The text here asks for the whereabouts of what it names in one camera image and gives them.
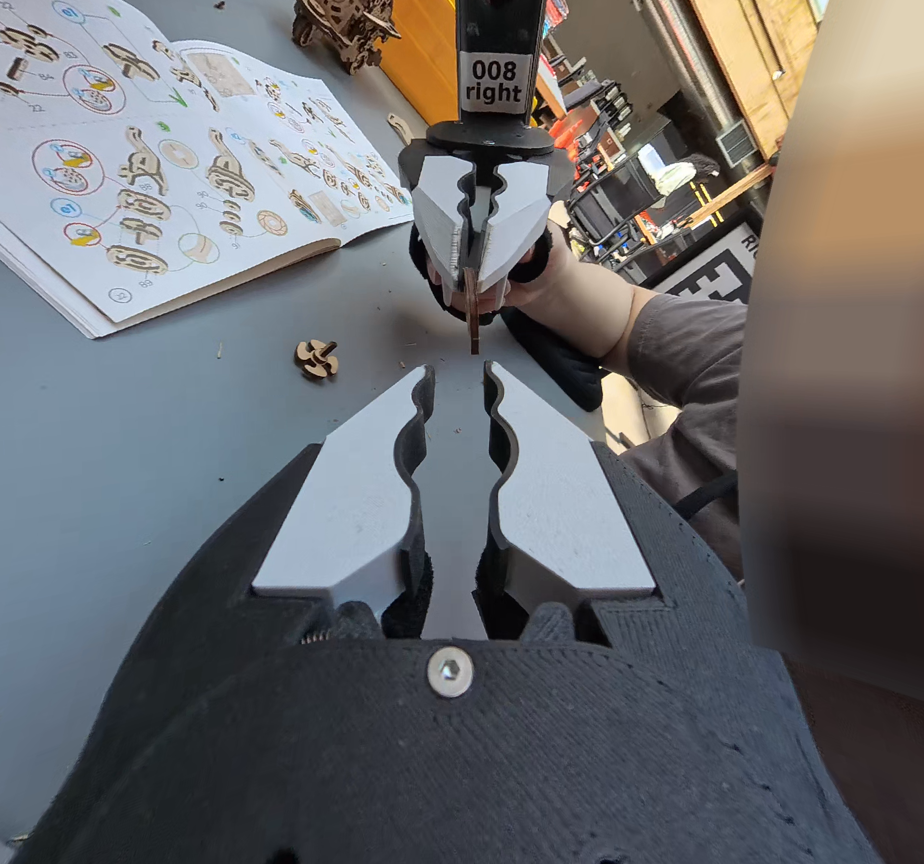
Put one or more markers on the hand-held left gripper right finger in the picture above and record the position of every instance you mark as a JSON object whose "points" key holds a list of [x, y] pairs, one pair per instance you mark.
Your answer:
{"points": [[570, 517]]}

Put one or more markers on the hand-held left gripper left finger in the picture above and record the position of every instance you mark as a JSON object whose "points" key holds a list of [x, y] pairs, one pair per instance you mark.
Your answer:
{"points": [[346, 517]]}

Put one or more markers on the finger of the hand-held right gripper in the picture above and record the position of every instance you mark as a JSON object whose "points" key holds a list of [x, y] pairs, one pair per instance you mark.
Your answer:
{"points": [[523, 207], [437, 207]]}

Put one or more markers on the wooden hub with axle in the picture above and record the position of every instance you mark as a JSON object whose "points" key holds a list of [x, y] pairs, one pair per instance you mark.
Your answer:
{"points": [[316, 360]]}

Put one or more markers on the wooden model assembly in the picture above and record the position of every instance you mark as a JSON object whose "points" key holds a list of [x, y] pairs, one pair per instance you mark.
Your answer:
{"points": [[343, 5]]}

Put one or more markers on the person's right hand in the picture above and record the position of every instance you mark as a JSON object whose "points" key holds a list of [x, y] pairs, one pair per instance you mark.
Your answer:
{"points": [[548, 287]]}

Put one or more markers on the yellow plastic bin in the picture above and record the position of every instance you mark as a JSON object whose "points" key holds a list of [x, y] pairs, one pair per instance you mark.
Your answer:
{"points": [[422, 34]]}

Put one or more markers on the curved wooden piece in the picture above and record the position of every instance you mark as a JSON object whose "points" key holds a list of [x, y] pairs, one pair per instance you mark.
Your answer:
{"points": [[401, 129]]}

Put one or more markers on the person's torso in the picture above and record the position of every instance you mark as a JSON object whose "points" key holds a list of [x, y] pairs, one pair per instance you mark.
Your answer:
{"points": [[686, 445]]}

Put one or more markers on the black white marker board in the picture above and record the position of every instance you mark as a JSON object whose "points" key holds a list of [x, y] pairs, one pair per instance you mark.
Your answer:
{"points": [[722, 265]]}

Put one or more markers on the instruction booklet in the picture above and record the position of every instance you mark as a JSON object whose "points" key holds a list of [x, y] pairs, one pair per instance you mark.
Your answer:
{"points": [[180, 193]]}

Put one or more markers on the wall air vent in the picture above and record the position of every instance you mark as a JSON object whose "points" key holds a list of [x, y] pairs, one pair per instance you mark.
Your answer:
{"points": [[735, 142]]}

